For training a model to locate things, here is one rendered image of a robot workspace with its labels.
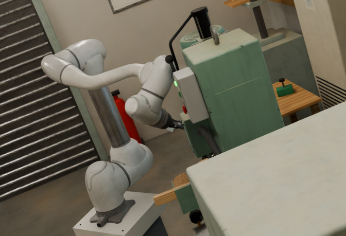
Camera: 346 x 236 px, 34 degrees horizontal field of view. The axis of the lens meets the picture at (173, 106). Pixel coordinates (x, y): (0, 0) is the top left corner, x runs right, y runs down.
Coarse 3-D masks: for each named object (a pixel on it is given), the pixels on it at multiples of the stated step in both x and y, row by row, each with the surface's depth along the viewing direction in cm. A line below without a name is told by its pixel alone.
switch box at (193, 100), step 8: (176, 72) 185; (184, 72) 182; (192, 72) 179; (176, 80) 180; (184, 80) 178; (192, 80) 179; (184, 88) 179; (192, 88) 179; (184, 96) 180; (192, 96) 180; (200, 96) 181; (184, 104) 186; (192, 104) 181; (200, 104) 181; (192, 112) 182; (200, 112) 182; (208, 112) 183; (192, 120) 183; (200, 120) 183
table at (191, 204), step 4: (172, 184) 243; (184, 200) 227; (188, 200) 227; (192, 200) 228; (196, 200) 228; (180, 204) 227; (184, 204) 228; (188, 204) 228; (192, 204) 228; (196, 204) 228; (184, 208) 228; (188, 208) 228; (192, 208) 229; (196, 208) 229; (184, 212) 229
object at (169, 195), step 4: (164, 192) 230; (168, 192) 229; (172, 192) 229; (156, 196) 229; (160, 196) 229; (164, 196) 229; (168, 196) 229; (172, 196) 230; (176, 196) 230; (156, 200) 229; (160, 200) 229; (164, 200) 229; (168, 200) 230; (172, 200) 230; (156, 204) 229; (160, 204) 230
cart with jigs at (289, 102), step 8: (280, 80) 388; (288, 80) 414; (280, 88) 391; (288, 88) 387; (296, 88) 394; (280, 96) 390; (288, 96) 386; (296, 96) 382; (304, 96) 377; (312, 96) 373; (280, 104) 378; (288, 104) 374; (296, 104) 369; (304, 104) 365; (312, 104) 366; (288, 112) 363; (312, 112) 373; (296, 120) 423
